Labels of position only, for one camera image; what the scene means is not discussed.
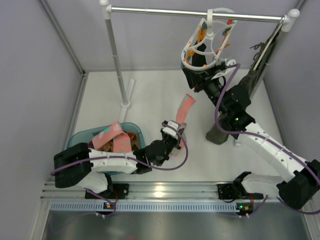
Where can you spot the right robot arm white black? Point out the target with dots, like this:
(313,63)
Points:
(298,180)

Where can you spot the white garment hanger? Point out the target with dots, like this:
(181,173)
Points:
(263,47)

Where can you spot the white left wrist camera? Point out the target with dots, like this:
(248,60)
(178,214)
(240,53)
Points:
(172,127)

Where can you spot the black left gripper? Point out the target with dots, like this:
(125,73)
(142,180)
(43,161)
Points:
(173,143)

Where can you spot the olive green hanging garment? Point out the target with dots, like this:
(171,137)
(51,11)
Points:
(232,109)

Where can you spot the grey slotted cable duct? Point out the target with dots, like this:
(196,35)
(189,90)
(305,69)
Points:
(198,207)

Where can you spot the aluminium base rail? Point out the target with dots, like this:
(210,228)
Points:
(145,191)

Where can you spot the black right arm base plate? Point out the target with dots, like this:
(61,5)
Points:
(231,191)

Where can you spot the beige argyle sock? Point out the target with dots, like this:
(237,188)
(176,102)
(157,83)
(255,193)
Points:
(134,143)

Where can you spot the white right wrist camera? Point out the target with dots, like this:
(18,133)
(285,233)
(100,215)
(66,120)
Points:
(223,67)

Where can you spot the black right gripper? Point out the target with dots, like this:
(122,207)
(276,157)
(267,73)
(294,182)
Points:
(199,80)

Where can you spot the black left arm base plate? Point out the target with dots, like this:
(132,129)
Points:
(118,191)

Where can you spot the pink patterned sock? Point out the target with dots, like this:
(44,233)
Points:
(182,112)
(115,133)

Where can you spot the white clip hanger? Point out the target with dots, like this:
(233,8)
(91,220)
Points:
(212,32)

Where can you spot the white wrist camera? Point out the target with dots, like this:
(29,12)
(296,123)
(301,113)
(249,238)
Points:
(172,127)
(223,67)

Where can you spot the silver clothes rack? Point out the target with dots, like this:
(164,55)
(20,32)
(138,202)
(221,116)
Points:
(287,20)

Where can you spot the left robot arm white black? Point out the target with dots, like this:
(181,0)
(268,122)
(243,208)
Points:
(90,166)

